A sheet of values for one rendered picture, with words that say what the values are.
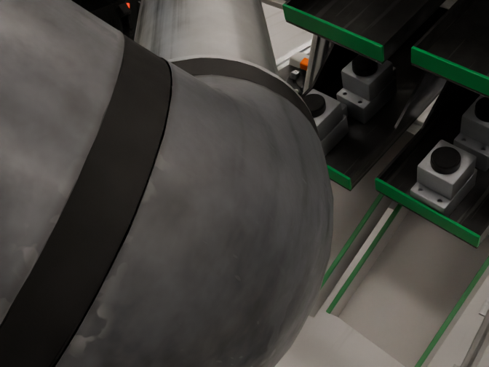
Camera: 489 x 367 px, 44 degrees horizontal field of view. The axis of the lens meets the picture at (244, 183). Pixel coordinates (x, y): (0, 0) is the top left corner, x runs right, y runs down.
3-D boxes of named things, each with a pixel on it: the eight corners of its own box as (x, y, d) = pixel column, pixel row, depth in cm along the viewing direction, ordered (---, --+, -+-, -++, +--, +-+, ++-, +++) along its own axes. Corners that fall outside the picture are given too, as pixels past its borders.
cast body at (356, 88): (364, 125, 76) (361, 85, 70) (337, 109, 78) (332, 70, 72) (407, 84, 78) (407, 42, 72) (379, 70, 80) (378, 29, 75)
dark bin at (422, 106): (350, 192, 71) (346, 153, 65) (268, 143, 78) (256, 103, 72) (483, 46, 80) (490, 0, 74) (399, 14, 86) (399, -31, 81)
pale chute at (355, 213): (314, 318, 81) (303, 314, 77) (244, 264, 88) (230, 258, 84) (431, 143, 82) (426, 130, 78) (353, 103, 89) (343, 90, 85)
